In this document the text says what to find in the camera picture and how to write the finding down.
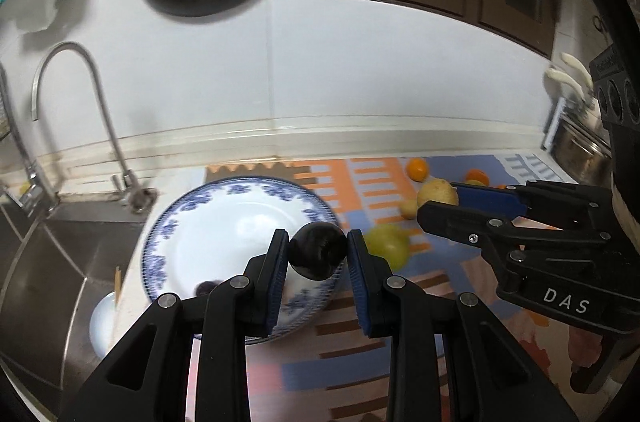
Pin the green round fruit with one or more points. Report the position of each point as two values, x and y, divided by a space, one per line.
392 244

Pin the steel sink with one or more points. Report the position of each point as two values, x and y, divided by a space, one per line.
55 262

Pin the colourful patterned mat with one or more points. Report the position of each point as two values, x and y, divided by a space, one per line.
350 182

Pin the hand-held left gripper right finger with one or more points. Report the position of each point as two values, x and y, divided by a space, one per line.
360 287

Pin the small yellow fruit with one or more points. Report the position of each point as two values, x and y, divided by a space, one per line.
410 208

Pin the dark purple plum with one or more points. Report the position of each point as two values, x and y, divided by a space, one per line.
205 288
318 252

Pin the orange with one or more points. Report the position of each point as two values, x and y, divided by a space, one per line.
476 176
417 169

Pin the wooden chopsticks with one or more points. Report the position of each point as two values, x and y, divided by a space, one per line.
117 284

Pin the yellow round fruit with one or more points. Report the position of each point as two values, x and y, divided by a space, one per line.
440 191

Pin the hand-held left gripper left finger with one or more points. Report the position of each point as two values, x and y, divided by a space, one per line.
277 287

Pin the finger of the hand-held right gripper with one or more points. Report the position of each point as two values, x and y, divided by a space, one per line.
450 217
487 199

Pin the large chrome faucet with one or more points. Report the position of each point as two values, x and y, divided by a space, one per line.
27 172

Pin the blue and white plate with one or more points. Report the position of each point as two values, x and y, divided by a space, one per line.
225 232

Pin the thin gooseneck faucet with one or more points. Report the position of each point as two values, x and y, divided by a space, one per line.
107 127

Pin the large steel pot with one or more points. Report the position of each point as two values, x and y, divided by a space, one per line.
582 147

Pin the white bowl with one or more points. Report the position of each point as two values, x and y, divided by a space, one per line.
102 324

